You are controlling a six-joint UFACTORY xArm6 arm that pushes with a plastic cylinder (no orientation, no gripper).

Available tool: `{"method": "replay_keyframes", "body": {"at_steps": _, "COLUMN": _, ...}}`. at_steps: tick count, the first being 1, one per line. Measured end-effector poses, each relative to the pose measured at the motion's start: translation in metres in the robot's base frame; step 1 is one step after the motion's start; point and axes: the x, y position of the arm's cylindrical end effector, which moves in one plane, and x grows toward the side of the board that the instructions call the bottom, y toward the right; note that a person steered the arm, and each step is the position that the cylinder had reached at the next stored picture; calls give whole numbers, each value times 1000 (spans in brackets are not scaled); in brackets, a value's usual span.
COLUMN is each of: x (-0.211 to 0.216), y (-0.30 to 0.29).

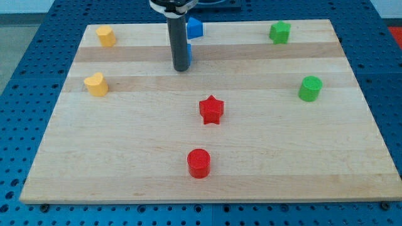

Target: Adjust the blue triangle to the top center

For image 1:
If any blue triangle block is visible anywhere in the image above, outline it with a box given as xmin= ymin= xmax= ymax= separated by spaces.
xmin=187 ymin=17 xmax=204 ymax=40

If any red star block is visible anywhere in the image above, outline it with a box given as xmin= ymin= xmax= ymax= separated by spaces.
xmin=199 ymin=95 xmax=224 ymax=124

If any red cylinder block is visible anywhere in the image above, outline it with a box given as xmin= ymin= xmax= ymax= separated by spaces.
xmin=187 ymin=149 xmax=210 ymax=179

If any blue block behind rod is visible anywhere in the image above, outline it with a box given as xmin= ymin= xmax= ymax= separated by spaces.
xmin=187 ymin=43 xmax=192 ymax=66

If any wooden board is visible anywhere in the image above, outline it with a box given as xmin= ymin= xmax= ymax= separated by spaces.
xmin=20 ymin=19 xmax=401 ymax=204

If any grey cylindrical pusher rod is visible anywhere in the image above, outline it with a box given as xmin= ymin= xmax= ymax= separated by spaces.
xmin=167 ymin=16 xmax=189 ymax=72

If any white robot tool flange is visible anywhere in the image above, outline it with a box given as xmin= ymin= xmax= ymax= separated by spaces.
xmin=149 ymin=0 xmax=198 ymax=19

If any yellow heart block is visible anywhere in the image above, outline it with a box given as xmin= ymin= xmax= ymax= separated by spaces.
xmin=84 ymin=72 xmax=109 ymax=97

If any green star block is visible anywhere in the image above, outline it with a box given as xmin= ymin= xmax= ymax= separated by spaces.
xmin=269 ymin=21 xmax=291 ymax=45

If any green cylinder block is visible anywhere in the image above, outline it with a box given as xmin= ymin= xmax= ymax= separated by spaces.
xmin=298 ymin=76 xmax=323 ymax=102

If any yellow hexagon block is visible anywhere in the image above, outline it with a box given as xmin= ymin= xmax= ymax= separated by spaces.
xmin=95 ymin=25 xmax=116 ymax=47

